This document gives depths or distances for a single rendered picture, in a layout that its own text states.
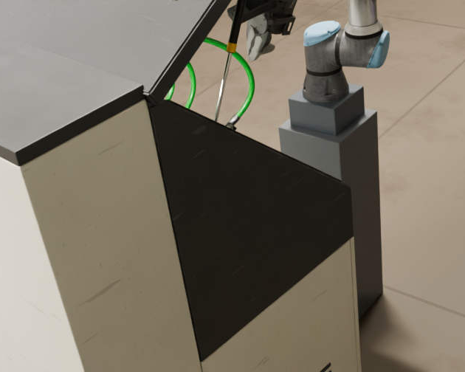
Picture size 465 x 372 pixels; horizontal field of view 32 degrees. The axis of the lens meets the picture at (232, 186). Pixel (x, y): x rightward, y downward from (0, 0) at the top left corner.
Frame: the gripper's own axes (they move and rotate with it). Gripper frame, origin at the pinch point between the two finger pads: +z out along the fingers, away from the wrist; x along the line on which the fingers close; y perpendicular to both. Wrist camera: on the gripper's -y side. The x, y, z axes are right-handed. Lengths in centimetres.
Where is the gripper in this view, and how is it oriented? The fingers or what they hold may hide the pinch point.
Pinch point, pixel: (249, 57)
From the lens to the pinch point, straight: 209.8
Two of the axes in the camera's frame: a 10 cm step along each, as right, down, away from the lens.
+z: -2.6, 7.1, 6.6
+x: -4.7, -6.9, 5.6
